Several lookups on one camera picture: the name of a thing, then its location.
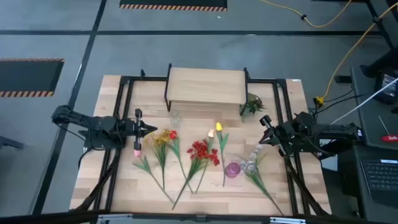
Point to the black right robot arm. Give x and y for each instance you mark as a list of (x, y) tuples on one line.
[(329, 133)]

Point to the peach artificial tulip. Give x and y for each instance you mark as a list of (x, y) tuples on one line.
[(211, 133)]

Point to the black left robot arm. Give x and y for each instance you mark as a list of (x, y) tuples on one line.
[(99, 124)]

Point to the white artificial flower bunch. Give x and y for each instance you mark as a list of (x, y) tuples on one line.
[(251, 166)]

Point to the pink artificial tulip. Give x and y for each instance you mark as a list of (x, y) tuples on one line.
[(137, 152)]

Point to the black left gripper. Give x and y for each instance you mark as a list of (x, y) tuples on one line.
[(138, 130)]

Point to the dark grey desk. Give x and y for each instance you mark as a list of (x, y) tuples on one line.
[(370, 124)]

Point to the wooden shelf with black legs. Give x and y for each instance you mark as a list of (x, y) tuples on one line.
[(206, 85)]

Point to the red artificial flower bunch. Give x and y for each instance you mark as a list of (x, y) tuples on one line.
[(200, 152)]

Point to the clear glass vase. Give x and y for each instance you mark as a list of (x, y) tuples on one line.
[(174, 118)]

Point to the grey chair base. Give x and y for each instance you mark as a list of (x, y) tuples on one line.
[(9, 142)]

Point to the black metal table frame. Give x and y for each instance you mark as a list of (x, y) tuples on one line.
[(124, 79)]

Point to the black laptop keyboard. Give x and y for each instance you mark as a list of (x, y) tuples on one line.
[(382, 177)]

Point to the yellow artificial tulip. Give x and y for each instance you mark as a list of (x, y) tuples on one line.
[(219, 126)]

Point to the black equipment stand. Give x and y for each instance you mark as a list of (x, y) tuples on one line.
[(381, 63)]

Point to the yellow artificial flower bunch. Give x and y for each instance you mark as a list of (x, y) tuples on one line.
[(162, 140)]

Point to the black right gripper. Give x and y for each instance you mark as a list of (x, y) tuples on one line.
[(283, 137)]

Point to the pink ribbed glass vase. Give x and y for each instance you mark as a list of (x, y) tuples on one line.
[(233, 170)]

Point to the red artificial tulip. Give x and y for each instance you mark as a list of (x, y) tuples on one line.
[(173, 134)]

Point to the small potted succulent plant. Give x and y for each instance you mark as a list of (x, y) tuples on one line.
[(251, 106)]

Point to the black hazard striped floor mat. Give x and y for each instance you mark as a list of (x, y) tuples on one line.
[(28, 76), (172, 3)]

